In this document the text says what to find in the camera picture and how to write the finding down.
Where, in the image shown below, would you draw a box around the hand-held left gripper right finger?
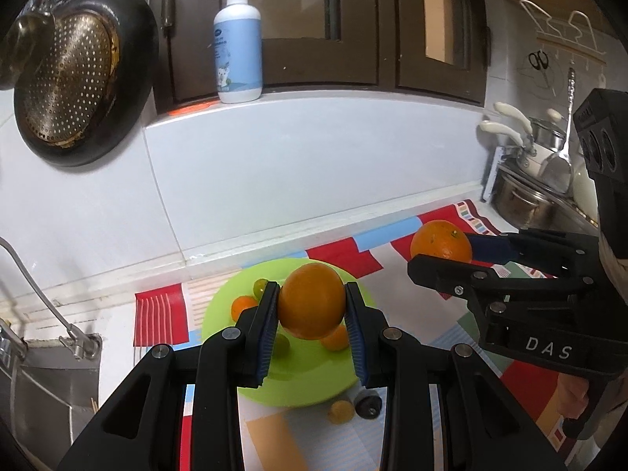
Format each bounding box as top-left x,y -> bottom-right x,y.
343,282 -> 570,471

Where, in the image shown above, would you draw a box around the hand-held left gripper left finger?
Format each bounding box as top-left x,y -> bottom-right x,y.
58,282 -> 281,471

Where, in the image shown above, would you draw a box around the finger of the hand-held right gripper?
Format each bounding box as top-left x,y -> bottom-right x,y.
407,254 -> 597,325
464,229 -> 602,278

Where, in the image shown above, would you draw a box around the large orange with stem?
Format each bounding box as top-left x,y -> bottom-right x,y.
410,220 -> 473,263

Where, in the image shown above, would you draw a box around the green plate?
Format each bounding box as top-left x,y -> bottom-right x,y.
201,257 -> 378,407

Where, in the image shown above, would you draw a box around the person's right hand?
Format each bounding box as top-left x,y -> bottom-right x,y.
558,375 -> 590,421

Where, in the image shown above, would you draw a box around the large steel pot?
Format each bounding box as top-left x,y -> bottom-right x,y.
491,169 -> 555,229

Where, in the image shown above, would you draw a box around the colourful patchwork tablecloth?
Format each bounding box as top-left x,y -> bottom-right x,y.
133,199 -> 605,471

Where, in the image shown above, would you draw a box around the yellow-brown kiwi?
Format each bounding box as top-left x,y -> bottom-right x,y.
328,400 -> 355,425

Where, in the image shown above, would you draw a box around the metal skimmer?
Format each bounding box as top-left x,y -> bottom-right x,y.
539,68 -> 578,194

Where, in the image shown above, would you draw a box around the steel pot with lid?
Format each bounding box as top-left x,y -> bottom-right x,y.
529,109 -> 571,151

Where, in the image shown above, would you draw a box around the black scissors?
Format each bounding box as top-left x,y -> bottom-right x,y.
528,50 -> 553,89

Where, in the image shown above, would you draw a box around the stainless steel sink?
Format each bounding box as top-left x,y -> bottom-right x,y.
10,338 -> 102,458

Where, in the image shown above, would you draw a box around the red tape strip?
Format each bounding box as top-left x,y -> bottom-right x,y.
169,100 -> 219,115

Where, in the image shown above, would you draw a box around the white pump soap bottle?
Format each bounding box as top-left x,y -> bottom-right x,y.
213,0 -> 263,104

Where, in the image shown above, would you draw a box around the black frying pan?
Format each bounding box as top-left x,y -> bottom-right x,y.
14,0 -> 160,168

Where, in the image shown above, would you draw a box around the brass perforated strainer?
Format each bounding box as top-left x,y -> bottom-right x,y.
20,14 -> 121,147

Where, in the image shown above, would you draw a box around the small brass pot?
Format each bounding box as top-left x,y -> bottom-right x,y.
0,10 -> 58,91

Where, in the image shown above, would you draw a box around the cream-handled saucepan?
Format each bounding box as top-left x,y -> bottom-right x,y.
479,120 -> 533,168
493,101 -> 537,155

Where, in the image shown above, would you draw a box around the white wire wall rack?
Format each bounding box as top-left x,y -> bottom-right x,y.
519,0 -> 609,62

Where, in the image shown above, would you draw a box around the dark wooden window frame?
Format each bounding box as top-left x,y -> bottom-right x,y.
152,0 -> 491,109

